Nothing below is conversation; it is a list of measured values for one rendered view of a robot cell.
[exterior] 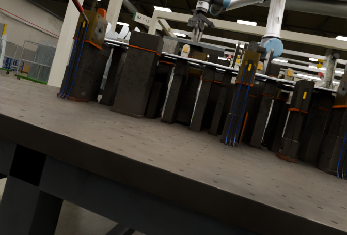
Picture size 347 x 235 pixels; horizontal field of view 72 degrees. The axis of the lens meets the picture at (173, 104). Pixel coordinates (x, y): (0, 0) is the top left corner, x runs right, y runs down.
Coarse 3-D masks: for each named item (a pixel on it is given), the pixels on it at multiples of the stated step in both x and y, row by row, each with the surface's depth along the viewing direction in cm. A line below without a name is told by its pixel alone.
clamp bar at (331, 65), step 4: (328, 56) 117; (332, 56) 116; (336, 56) 113; (328, 60) 116; (332, 60) 116; (336, 60) 115; (328, 64) 115; (332, 64) 116; (336, 64) 115; (328, 68) 115; (332, 68) 116; (328, 72) 115; (332, 72) 115; (324, 76) 116; (328, 76) 115; (332, 76) 114; (324, 80) 115; (328, 80) 115; (332, 80) 114; (324, 84) 114; (332, 84) 113
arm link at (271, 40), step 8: (272, 0) 147; (280, 0) 144; (272, 8) 146; (280, 8) 144; (272, 16) 145; (280, 16) 145; (272, 24) 145; (280, 24) 145; (272, 32) 145; (264, 40) 146; (272, 40) 141; (280, 40) 145; (272, 48) 142; (280, 48) 142; (264, 56) 146
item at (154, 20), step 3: (153, 18) 747; (156, 18) 745; (153, 21) 746; (156, 21) 750; (150, 24) 748; (153, 24) 745; (156, 24) 756; (150, 27) 747; (153, 27) 745; (150, 30) 747; (153, 30) 746; (150, 33) 746; (153, 33) 751
